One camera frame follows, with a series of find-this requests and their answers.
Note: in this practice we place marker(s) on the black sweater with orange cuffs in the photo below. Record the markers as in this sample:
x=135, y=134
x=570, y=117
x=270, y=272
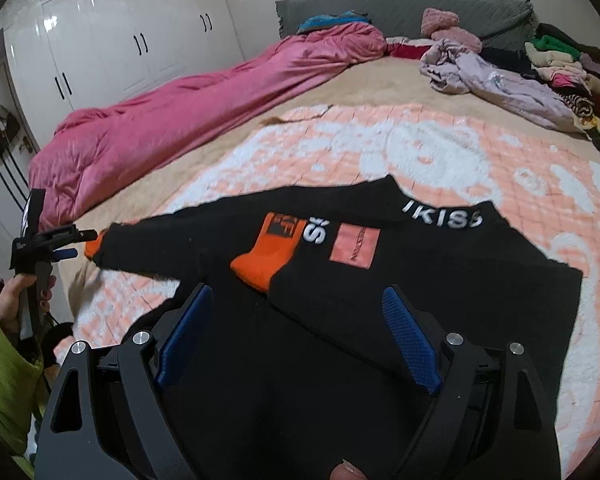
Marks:
x=455, y=285

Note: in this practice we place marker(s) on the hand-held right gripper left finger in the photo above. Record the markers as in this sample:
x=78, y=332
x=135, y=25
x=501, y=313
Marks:
x=185, y=332

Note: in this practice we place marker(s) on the blue cloth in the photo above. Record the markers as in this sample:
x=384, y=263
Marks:
x=330, y=21

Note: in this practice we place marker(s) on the person's right hand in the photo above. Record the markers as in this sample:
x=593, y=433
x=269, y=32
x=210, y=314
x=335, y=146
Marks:
x=347, y=472

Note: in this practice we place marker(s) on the pile of folded clothes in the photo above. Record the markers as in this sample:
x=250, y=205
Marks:
x=575, y=75

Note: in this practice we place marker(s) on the person's left forearm green sleeve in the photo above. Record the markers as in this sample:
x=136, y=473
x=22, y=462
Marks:
x=5, y=390

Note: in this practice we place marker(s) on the lilac garment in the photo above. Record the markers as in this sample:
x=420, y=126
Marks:
x=505, y=85

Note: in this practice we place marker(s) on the pink fluffy pillow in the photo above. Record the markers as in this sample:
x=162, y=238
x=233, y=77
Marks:
x=442, y=22

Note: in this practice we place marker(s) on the white wardrobe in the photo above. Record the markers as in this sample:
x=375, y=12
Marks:
x=105, y=20

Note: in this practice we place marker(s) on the pink satin comforter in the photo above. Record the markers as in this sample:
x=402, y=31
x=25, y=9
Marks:
x=180, y=125

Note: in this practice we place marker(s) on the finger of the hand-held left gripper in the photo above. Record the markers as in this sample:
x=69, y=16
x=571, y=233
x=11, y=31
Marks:
x=72, y=235
x=66, y=254

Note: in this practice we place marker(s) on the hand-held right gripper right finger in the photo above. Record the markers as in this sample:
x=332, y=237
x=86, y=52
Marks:
x=411, y=342

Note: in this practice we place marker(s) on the dark red cloth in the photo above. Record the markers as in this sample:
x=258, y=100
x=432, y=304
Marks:
x=410, y=51

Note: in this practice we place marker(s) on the grey padded headboard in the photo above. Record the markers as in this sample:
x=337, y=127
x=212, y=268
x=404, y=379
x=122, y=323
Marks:
x=395, y=10

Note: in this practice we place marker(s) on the beige bed sheet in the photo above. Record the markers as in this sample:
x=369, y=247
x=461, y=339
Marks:
x=380, y=80

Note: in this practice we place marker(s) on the person's left hand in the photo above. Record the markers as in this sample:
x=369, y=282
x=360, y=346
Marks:
x=11, y=305

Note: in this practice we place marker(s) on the peach white checked blanket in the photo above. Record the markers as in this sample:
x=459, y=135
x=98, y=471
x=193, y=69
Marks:
x=430, y=150

